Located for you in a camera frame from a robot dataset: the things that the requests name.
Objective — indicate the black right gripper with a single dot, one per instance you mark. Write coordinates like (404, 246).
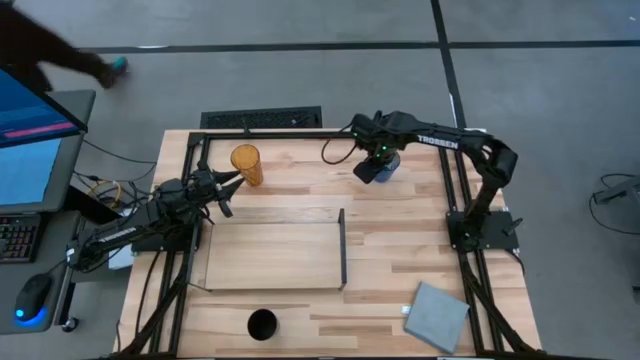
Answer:
(375, 135)

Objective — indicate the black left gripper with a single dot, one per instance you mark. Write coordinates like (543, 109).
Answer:
(206, 186)

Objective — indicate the blue faceted plastic cup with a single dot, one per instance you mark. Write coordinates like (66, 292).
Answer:
(390, 172)

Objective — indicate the tall orange faceted plastic cup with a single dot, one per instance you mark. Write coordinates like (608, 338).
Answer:
(248, 165)

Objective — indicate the black plastic cup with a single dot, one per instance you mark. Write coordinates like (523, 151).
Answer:
(262, 325)

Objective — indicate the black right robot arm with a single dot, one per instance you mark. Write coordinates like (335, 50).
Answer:
(437, 141)

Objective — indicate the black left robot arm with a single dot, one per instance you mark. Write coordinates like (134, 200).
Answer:
(125, 232)

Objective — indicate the black floor vent grate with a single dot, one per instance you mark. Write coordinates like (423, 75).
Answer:
(260, 118)

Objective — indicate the white box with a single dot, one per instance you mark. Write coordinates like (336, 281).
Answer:
(120, 259)

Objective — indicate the grey framed monitor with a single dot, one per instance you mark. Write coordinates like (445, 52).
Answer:
(75, 150)

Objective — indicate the grey folded cloth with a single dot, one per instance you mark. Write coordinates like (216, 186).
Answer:
(437, 317)

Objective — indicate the grey desk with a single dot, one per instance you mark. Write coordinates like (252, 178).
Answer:
(60, 270)

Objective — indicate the black framed monitor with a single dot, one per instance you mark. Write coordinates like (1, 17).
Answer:
(35, 112)

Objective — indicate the black caster wheel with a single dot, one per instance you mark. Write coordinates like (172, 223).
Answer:
(70, 325)

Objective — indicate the black keyboard with coloured keys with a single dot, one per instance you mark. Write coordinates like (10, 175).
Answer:
(17, 239)

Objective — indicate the black mouse with blue light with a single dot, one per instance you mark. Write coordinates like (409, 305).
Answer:
(32, 295)

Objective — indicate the grey stand leg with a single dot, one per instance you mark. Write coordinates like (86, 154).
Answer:
(620, 190)

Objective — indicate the black aluminium rig frame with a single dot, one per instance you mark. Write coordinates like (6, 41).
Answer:
(300, 135)

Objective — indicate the wooden shelf with black frame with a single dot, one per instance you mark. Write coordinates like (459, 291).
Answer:
(275, 255)

